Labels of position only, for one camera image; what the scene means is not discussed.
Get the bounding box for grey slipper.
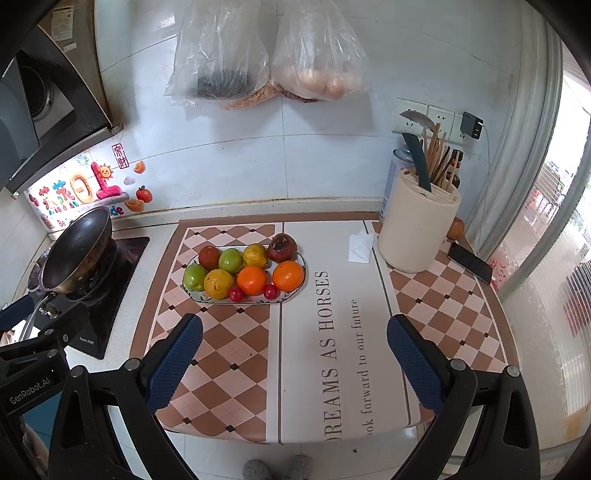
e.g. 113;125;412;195
242;459;273;480
288;454;314;480

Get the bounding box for large red brown apple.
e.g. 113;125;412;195
266;233;298;264

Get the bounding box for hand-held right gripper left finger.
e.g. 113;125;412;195
46;313;204;480

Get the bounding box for clear bag with dark contents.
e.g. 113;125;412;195
163;0;271;110

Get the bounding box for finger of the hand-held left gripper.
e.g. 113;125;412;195
27;302;90;348
0;295;37;330

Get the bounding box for dark green handled knife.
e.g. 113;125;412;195
401;132;433;194

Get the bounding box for colorful cartoon wall sticker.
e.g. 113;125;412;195
25;154;131;232

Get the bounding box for white folded paper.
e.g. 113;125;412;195
348;233;376;264

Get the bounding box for yellow lemon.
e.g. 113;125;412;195
203;268;235;300
242;243;270;269

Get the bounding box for spray can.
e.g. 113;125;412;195
379;147;417;225

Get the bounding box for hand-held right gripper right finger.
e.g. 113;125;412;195
386;313;541;480

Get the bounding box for black plug charger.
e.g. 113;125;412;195
461;112;485;140

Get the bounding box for oval patterned ceramic plate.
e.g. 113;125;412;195
180;244;307;305

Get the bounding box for metal ladle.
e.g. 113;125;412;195
399;109;435;133

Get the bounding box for orange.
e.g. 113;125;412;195
236;265;269;296
271;260;306;292

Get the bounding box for black frying pan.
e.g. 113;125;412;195
20;206;114;340

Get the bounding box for white wall socket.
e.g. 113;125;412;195
392;97;428;135
427;104;456;137
452;110;484;142

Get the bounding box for black smartphone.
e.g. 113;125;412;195
447;242;495;285

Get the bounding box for white charger cable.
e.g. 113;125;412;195
475;124;493;252

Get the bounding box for black stove top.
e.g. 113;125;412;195
28;236;151;361

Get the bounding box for checkered printed table mat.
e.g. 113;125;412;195
129;212;516;445

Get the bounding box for cream utensil holder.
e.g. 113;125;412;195
377;169;462;273

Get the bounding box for black range hood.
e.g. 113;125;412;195
0;13;126;195

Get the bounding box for red mesh bag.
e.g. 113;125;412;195
222;80;320;112

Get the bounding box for bunch of wooden chopsticks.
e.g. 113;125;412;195
422;122;463;191

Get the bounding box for clear bag with round produce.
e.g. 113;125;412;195
270;0;373;103

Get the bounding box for glass sliding door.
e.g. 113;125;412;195
475;0;591;454

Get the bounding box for green apple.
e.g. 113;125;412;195
183;263;209;293
218;247;245;273

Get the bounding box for small reddish brown fruit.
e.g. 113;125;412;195
199;245;223;271

